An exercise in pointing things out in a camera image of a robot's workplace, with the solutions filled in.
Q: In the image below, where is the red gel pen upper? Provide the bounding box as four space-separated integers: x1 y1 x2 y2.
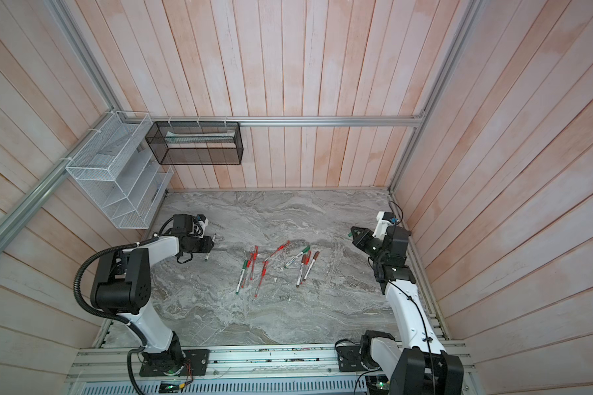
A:
265 240 291 262

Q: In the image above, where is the white wire mesh shelf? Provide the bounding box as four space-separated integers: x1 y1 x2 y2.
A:
66 111 174 230

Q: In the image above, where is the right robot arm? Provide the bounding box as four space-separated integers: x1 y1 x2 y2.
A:
351 225 465 394

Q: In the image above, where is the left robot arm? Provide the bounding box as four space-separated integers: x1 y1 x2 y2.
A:
72 214 214 375

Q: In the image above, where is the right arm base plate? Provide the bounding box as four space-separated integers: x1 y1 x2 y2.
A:
334 343 372 373

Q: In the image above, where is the black wire mesh basket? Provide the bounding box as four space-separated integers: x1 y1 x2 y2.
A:
146 120 244 166

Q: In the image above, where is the red gel pen long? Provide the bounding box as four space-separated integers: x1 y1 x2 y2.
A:
254 260 268 298

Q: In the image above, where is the red gel pen left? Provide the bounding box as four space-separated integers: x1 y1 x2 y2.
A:
250 245 259 281

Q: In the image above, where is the aluminium front rail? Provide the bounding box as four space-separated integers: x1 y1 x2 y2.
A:
66 342 475 383

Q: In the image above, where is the black corrugated cable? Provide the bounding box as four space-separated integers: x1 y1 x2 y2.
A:
72 216 199 395

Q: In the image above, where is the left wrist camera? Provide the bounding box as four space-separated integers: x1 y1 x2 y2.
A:
192 214 208 237

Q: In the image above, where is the red gel pen middle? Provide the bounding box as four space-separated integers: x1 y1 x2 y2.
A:
240 253 253 289

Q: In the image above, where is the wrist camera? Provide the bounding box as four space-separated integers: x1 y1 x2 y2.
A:
373 212 399 240
192 214 208 237

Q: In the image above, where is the green marker pen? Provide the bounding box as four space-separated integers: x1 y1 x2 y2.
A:
236 260 246 295
283 245 311 268
204 234 217 262

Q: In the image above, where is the brown marker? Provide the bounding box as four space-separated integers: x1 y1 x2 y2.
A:
302 251 320 282
296 256 304 288

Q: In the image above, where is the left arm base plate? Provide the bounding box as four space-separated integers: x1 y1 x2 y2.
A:
139 349 210 377

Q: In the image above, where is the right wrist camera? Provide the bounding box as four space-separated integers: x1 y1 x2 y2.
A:
373 212 399 240

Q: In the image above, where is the brown marker left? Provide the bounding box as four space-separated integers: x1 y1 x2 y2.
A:
296 256 304 288

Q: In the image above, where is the brown marker right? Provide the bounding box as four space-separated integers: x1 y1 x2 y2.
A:
302 251 320 282

